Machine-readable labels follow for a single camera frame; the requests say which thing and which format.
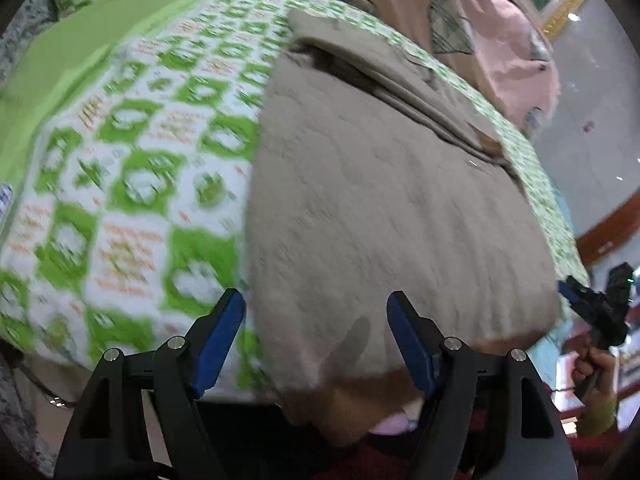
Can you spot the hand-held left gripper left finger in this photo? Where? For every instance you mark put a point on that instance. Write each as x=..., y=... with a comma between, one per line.
x=220, y=341

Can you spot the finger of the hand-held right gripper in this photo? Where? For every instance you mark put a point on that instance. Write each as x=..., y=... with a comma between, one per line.
x=569, y=291

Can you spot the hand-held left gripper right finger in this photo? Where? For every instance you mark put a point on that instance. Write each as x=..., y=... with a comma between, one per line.
x=413, y=346

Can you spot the beige knit garment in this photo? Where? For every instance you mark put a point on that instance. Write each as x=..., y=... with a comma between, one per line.
x=375, y=210

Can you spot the person's right forearm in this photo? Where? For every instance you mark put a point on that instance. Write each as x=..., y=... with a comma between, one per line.
x=597, y=415

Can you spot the person's right hand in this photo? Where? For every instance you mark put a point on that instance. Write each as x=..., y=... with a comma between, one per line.
x=597, y=367

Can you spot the brown wooden furniture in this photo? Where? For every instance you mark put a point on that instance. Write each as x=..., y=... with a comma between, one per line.
x=607, y=232

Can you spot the light blue sheet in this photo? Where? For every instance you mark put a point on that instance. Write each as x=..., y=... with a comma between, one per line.
x=550, y=360

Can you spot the green printed bed sheet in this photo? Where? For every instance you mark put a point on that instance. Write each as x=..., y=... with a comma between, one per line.
x=125, y=185

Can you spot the floral blanket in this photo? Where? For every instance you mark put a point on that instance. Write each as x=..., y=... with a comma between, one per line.
x=20, y=45

